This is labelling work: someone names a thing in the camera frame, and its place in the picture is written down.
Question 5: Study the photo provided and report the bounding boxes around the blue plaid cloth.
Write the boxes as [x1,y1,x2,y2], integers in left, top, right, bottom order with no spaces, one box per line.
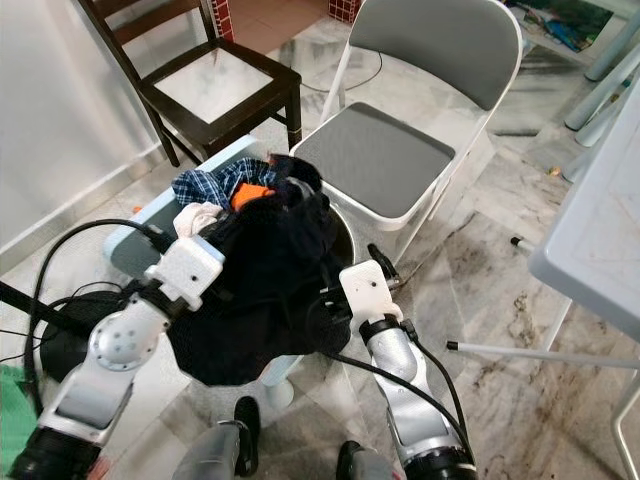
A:
[173,158,276,206]

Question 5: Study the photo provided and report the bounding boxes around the pale blue plastic table legs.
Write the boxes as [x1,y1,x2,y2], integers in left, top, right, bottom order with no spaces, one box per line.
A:
[565,30,640,181]

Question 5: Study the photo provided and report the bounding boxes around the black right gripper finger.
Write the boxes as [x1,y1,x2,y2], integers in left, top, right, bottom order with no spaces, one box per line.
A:
[368,243,401,286]

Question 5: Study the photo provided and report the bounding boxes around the dark wooden chair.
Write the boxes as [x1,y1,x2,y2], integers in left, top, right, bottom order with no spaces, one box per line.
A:
[78,0,303,166]

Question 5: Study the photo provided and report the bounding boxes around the grey robot right leg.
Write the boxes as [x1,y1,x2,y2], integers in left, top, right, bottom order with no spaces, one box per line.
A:
[335,440,401,480]

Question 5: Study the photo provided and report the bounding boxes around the orange cloth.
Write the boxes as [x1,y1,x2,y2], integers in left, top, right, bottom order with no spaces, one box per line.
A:
[228,182,276,213]

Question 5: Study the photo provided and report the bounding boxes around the white crumpled cloth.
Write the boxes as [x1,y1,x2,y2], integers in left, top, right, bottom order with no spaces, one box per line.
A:
[173,202,226,241]

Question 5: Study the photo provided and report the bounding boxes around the grey and white folding chair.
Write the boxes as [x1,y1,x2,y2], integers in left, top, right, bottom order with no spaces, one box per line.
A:
[290,0,526,261]

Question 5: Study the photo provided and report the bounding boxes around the light blue plastic kid chair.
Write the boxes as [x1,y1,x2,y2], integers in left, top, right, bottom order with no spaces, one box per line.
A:
[105,135,356,411]

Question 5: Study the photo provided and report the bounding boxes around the navy blue garment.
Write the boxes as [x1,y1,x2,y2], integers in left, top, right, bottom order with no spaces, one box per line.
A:
[165,153,346,388]

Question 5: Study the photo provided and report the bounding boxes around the grey robot leg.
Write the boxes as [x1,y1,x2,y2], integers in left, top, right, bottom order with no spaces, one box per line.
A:
[335,440,401,480]
[175,395,261,480]

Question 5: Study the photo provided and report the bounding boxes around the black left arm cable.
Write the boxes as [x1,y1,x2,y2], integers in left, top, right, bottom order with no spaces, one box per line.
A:
[35,218,171,416]

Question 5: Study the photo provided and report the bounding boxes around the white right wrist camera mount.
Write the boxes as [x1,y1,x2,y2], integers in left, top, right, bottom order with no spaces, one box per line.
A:
[340,262,401,336]

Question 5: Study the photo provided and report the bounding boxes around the black pedestal fan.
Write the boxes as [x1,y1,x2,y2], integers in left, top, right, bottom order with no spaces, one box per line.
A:
[0,280,106,381]

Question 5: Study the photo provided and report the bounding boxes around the green plastic stool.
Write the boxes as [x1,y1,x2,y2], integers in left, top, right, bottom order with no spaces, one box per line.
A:
[0,365,33,471]

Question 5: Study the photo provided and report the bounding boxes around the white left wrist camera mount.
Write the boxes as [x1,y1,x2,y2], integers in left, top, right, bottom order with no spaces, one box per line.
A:
[145,235,226,313]

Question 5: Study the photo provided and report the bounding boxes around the grey robot left leg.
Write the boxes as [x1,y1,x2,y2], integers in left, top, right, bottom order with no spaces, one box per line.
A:
[175,395,261,480]

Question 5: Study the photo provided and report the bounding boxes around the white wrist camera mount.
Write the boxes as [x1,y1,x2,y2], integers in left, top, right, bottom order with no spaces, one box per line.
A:
[145,235,226,313]
[340,262,401,336]

